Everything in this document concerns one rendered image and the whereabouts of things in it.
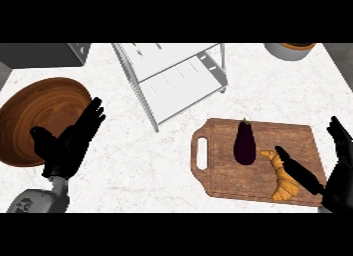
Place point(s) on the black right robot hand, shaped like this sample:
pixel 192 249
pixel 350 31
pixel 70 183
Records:
pixel 343 186

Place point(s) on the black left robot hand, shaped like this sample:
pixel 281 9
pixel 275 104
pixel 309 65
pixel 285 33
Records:
pixel 70 146

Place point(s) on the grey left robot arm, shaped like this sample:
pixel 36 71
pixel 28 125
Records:
pixel 40 198

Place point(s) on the brown wooden cutting board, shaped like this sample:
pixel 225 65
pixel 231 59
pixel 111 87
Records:
pixel 254 163

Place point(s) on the dark purple eggplant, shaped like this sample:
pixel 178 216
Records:
pixel 244 143

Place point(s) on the brown wooden bowl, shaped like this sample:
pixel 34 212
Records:
pixel 39 120

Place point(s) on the orange twisted bread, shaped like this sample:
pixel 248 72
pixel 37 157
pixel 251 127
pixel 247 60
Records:
pixel 282 180

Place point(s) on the dark grey appliance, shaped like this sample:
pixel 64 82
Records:
pixel 39 55

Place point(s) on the grey pot with orange rim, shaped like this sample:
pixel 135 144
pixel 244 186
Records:
pixel 290 50

